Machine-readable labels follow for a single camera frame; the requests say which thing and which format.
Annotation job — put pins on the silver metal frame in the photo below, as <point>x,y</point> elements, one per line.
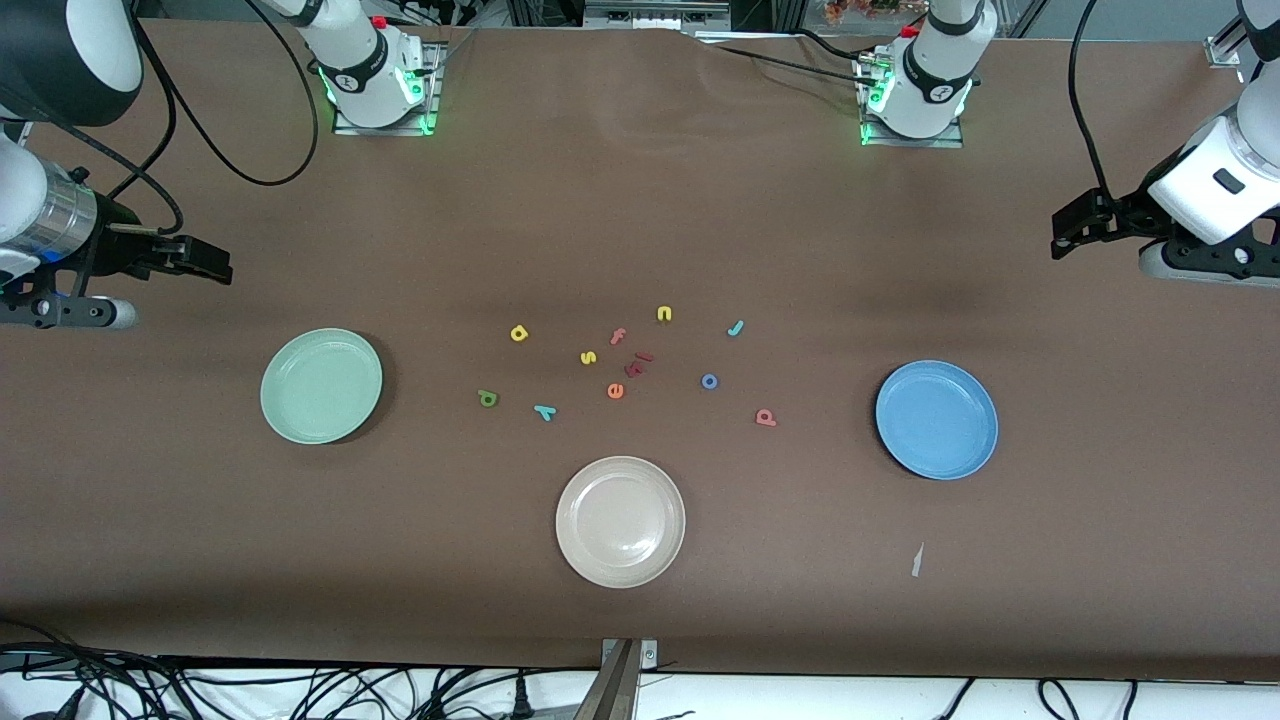
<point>655,12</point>

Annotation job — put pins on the orange artificial flowers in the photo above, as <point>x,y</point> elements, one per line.
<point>860,8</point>

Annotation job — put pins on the white paper scrap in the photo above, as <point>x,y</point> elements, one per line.
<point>917,562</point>

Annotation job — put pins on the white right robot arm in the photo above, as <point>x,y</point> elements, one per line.
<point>365,70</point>

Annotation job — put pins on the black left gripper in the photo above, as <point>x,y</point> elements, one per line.
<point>1127,215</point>

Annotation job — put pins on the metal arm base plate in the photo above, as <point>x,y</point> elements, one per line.
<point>915,143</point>
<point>385,131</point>

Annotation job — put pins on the beige plate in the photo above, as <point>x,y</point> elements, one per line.
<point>620,520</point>

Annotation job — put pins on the green plate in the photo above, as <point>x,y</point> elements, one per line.
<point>320,385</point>

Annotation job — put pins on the metal table edge bracket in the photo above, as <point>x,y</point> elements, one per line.
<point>622,680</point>

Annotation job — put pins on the aluminium profile rail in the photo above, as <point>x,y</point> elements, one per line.
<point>1222,52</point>

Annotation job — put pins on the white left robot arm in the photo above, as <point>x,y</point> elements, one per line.
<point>925,85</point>

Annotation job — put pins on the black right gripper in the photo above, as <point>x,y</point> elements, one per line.
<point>116,249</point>

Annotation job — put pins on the blue plate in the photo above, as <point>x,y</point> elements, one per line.
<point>936,420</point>

